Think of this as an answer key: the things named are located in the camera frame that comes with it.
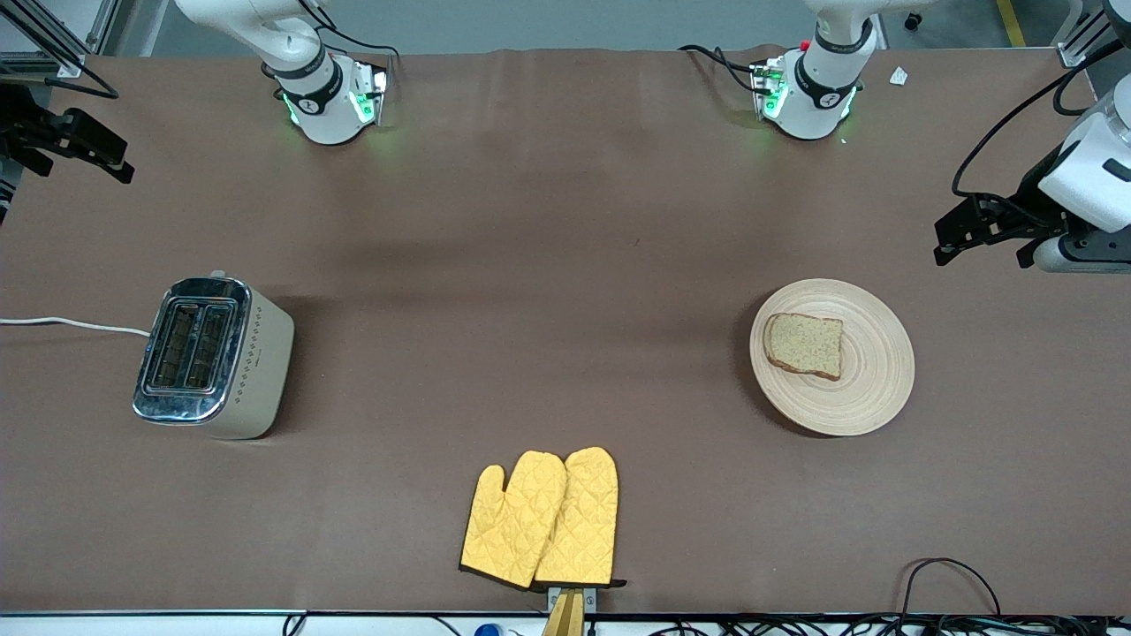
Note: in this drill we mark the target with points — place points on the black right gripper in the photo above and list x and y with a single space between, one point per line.
19 125

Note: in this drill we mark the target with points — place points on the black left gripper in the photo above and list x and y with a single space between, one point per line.
1030 200

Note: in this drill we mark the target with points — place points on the round wooden plate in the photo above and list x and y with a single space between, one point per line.
875 371

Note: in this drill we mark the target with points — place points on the brown bread slice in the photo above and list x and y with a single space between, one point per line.
804 346

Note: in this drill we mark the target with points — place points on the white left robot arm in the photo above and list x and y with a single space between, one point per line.
822 88

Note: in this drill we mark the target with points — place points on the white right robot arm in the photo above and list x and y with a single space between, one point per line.
318 97

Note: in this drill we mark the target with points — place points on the chrome and beige toaster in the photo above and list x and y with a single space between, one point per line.
256 371

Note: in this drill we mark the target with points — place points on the white paper scrap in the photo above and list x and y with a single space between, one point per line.
899 76

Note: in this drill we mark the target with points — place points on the yellow floor tape strip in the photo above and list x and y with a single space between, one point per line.
1012 22

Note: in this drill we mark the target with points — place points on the black caster wheel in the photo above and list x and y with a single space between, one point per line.
913 20

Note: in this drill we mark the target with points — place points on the brown table cover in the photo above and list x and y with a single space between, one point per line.
618 221

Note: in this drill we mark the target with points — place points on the yellow quilted oven mitt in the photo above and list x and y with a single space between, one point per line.
583 521
517 530

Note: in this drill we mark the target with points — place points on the blue cap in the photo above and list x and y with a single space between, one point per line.
488 630

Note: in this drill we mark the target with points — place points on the aluminium frame profile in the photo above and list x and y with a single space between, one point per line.
1074 49
53 57

